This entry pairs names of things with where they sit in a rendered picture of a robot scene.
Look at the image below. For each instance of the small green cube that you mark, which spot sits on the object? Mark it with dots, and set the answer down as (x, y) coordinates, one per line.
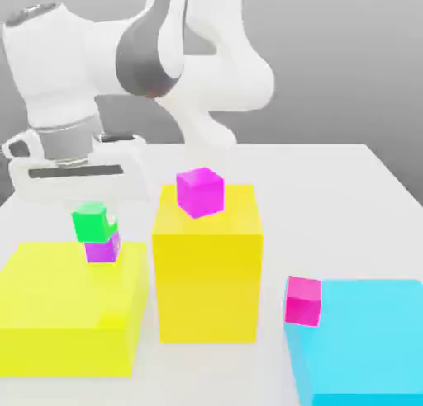
(91, 226)

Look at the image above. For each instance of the large golden yellow box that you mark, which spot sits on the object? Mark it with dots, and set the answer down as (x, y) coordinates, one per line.
(206, 280)

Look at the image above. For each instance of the small pink cube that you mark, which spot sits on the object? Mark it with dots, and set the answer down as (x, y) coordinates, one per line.
(302, 302)

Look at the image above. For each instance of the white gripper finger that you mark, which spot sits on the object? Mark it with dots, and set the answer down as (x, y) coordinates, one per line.
(112, 216)

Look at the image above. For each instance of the small purple cube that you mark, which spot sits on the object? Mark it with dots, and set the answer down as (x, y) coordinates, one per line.
(100, 252)

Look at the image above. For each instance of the large lime yellow box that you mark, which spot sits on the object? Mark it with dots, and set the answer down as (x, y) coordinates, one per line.
(66, 307)

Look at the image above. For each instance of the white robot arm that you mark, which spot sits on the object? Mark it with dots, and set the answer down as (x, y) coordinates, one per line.
(66, 69)

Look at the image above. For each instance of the large cyan box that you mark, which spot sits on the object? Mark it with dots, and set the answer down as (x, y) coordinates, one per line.
(360, 343)

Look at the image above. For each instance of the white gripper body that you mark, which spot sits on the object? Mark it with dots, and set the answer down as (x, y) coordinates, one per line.
(72, 185)

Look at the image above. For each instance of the small magenta cube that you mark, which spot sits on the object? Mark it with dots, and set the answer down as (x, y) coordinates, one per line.
(200, 193)

